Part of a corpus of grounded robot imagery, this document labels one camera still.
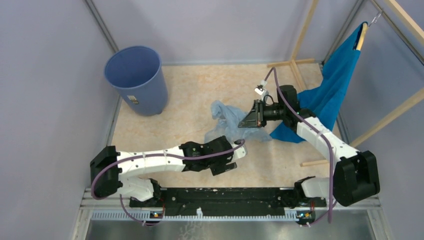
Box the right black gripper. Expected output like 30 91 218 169
238 99 286 128

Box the translucent blue trash bag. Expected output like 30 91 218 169
204 100 272 142

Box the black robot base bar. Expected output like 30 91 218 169
129 187 327 217

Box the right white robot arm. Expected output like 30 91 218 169
238 85 381 207

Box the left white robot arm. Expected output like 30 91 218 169
89 136 248 207

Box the blue plastic trash bin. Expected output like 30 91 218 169
103 46 169 116

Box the blue cloth on hanger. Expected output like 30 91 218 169
268 21 369 144

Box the wooden clothes hanger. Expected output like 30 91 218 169
354 22 369 51

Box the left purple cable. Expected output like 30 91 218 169
90 138 246 227

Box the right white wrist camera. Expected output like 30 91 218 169
254 80 269 102

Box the wooden frame rack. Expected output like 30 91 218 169
267 0 424 147

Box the grey slotted cable duct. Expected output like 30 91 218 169
91 209 299 222

